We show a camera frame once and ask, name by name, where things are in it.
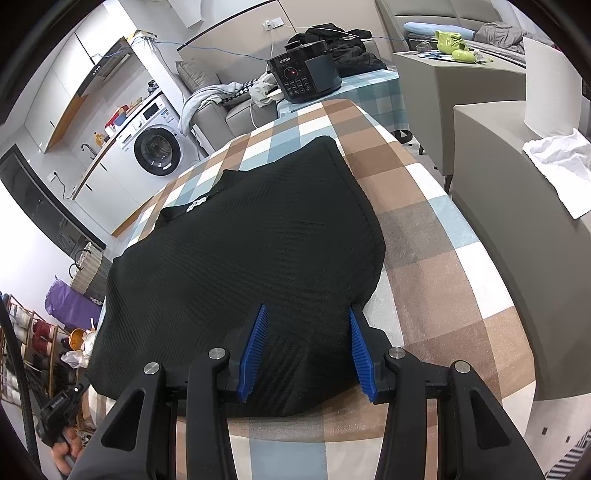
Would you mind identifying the light blue checked tablecloth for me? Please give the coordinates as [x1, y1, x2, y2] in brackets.
[276, 69, 411, 134]

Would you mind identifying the blue cable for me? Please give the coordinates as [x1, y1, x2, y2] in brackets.
[99, 39, 278, 63]

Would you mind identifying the brown blue plaid blanket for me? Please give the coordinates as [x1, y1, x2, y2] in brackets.
[85, 98, 536, 480]

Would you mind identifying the grey cabinet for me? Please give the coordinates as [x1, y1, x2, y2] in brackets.
[392, 48, 527, 188]
[450, 37, 591, 402]

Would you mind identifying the white grey cloth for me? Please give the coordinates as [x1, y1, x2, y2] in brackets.
[180, 82, 252, 134]

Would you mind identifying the woven basket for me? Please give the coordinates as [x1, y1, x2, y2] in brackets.
[69, 242, 109, 296]

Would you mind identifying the black electric pressure cooker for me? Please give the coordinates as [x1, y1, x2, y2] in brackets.
[266, 39, 343, 104]

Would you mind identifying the grey sofa pillow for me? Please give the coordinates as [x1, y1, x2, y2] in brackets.
[175, 60, 222, 90]

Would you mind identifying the black white houndstooth cushion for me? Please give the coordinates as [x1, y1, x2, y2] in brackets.
[222, 76, 273, 107]

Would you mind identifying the grey bed blanket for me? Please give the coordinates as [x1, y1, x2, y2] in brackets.
[473, 21, 550, 54]

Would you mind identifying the white wall cabinet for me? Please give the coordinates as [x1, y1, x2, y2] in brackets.
[23, 18, 121, 153]

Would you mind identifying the shoe rack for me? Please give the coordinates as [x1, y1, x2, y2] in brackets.
[0, 293, 75, 407]

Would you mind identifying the grey sofa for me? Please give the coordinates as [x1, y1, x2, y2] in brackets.
[178, 28, 398, 153]

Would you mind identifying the grey upholstered bed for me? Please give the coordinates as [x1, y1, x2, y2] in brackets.
[376, 0, 555, 61]

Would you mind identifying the red box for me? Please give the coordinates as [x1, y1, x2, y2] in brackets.
[106, 105, 132, 130]

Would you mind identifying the white crumpled cloth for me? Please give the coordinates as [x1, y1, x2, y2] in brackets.
[522, 129, 591, 220]

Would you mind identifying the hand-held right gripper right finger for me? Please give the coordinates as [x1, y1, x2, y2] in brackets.
[347, 305, 546, 480]

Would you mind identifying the striped rug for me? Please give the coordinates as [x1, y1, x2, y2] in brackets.
[540, 429, 591, 480]

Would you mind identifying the green plush toy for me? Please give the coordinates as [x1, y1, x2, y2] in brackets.
[434, 29, 478, 64]

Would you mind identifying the black cable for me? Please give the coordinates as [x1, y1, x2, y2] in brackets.
[0, 300, 40, 467]

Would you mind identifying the pile of black clothes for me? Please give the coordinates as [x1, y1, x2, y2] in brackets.
[291, 27, 389, 77]

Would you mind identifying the white washing machine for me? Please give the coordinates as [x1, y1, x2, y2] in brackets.
[113, 95, 199, 178]

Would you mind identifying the purple bag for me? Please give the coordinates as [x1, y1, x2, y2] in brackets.
[45, 281, 102, 330]

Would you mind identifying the black range hood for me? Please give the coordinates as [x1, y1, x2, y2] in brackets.
[76, 39, 137, 97]

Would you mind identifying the black knit sweater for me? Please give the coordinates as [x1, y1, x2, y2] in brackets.
[87, 135, 387, 418]

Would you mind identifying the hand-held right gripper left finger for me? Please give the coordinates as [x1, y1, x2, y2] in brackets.
[76, 303, 270, 480]

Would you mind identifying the person's left hand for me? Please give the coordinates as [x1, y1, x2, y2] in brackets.
[50, 427, 86, 478]

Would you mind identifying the black glass cabinet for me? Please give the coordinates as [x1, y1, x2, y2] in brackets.
[0, 144, 107, 259]

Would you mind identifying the white plastic bag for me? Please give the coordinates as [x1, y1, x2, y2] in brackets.
[60, 342, 95, 370]

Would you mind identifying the white kitchen base cabinet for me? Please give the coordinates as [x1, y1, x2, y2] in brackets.
[71, 134, 153, 234]

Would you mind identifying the light blue pillow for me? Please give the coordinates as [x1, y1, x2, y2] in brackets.
[404, 21, 476, 40]

